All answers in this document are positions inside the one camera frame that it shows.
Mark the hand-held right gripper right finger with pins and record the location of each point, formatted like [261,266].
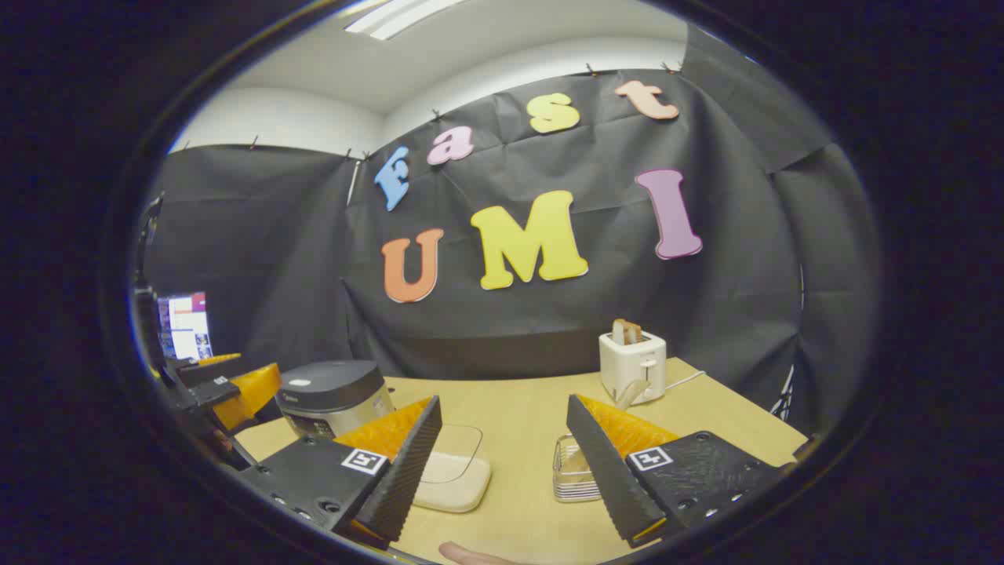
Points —
[604,471]

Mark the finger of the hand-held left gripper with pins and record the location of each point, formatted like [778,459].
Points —
[200,370]
[251,392]

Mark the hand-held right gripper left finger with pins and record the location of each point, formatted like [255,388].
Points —
[408,471]

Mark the white rice box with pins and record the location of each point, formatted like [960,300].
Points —
[459,486]

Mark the silver black rice cooker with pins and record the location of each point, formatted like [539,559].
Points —
[329,384]

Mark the computer monitor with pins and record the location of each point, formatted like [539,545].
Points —
[187,326]

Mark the white toaster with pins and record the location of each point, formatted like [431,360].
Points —
[631,365]

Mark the brown toast slice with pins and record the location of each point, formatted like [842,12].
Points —
[627,331]

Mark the black backdrop cloth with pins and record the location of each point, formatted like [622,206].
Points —
[549,329]

